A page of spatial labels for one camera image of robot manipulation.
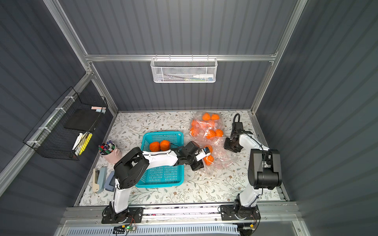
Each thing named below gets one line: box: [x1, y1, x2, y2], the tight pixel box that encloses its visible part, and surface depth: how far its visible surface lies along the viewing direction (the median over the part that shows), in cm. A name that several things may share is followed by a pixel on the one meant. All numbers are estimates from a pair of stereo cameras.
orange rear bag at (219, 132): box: [215, 128, 224, 138], surface depth 103 cm
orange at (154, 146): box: [149, 141, 160, 152], surface depth 96 cm
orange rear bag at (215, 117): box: [210, 113, 221, 121], surface depth 111 cm
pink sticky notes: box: [90, 106, 107, 115], surface depth 86 cm
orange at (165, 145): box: [159, 139, 171, 151], surface depth 96 cm
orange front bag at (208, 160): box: [203, 154, 215, 166], surface depth 88 cm
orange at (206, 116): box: [202, 112, 211, 121], surface depth 111 cm
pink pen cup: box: [98, 140, 123, 164], surface depth 87 cm
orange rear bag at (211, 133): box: [205, 129, 217, 140], surface depth 101 cm
